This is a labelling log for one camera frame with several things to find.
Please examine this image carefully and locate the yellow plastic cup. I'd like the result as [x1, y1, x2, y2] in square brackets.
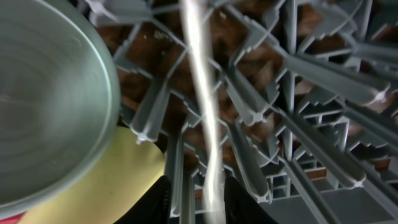
[20, 127, 165, 224]

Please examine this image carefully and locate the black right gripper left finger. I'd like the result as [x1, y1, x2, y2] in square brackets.
[114, 175, 172, 224]

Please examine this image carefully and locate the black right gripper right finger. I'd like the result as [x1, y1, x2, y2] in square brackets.
[224, 177, 277, 224]

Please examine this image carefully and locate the grey dishwasher rack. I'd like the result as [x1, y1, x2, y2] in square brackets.
[77, 1, 397, 223]

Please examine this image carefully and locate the red serving tray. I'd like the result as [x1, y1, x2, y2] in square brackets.
[0, 213, 24, 224]

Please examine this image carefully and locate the green bowl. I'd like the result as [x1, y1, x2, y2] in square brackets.
[1, 0, 121, 218]

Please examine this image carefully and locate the white plastic spoon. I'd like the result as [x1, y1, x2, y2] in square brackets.
[180, 0, 226, 224]

